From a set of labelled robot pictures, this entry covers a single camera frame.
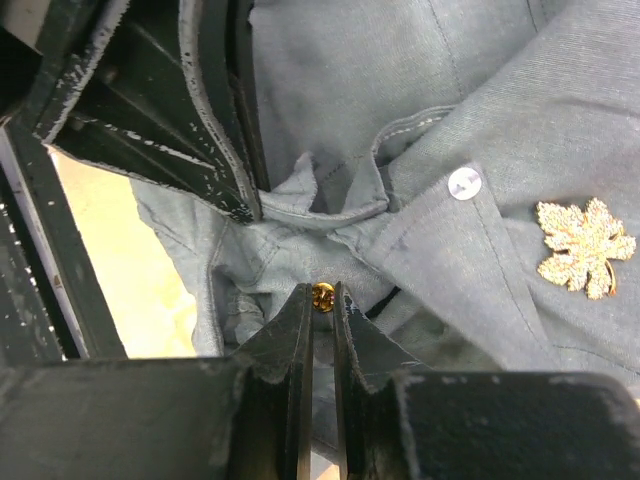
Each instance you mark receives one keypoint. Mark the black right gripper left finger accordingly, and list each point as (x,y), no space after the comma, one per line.
(243,416)

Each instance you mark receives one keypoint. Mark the grey button-up shirt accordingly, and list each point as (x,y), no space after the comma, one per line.
(408,144)

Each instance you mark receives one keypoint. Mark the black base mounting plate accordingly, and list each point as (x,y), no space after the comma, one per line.
(65,276)

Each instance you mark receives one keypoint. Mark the gold brooch pin clasp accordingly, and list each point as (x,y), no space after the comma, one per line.
(323,297)

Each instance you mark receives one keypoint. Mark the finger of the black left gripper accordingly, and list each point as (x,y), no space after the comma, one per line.
(142,88)
(239,51)

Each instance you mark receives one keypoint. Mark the gold brooch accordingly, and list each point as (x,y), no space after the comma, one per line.
(584,242)

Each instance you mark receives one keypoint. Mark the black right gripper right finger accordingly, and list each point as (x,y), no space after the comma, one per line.
(398,419)

